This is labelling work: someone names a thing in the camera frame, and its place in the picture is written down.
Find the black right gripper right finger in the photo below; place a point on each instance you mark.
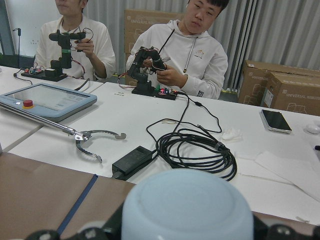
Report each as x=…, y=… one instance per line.
x=269, y=227

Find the light blue plastic cup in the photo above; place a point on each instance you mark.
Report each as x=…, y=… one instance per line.
x=184, y=204

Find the black power adapter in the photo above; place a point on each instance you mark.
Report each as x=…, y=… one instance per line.
x=131, y=163

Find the metal reacher grabber tool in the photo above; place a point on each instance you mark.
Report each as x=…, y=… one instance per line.
x=79, y=136

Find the smartphone on table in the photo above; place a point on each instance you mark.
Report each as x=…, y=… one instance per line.
x=275, y=121

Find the blue teach pendant tablet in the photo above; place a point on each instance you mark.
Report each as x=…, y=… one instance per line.
x=51, y=102

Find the cardboard box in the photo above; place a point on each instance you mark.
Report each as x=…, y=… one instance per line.
x=293, y=93

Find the person in white shirt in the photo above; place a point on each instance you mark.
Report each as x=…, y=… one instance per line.
x=93, y=56

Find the person in white hoodie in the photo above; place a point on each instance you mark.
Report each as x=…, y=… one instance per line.
x=198, y=62

